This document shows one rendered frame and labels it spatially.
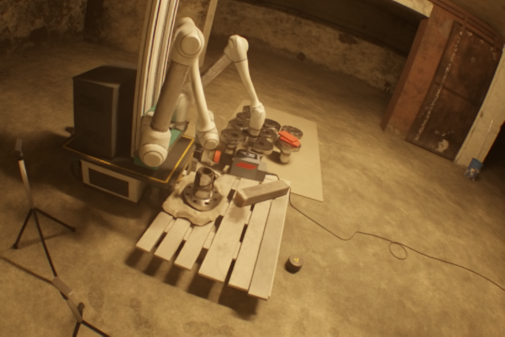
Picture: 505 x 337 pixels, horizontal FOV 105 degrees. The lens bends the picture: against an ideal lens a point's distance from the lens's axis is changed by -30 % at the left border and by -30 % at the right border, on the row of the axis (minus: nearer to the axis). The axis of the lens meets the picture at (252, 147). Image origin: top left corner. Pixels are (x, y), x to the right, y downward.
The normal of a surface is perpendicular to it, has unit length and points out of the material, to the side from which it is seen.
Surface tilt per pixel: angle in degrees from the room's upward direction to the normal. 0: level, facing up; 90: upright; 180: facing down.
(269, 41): 90
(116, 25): 90
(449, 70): 90
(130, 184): 90
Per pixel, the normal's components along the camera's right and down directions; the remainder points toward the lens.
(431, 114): -0.21, 0.42
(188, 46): 0.35, 0.43
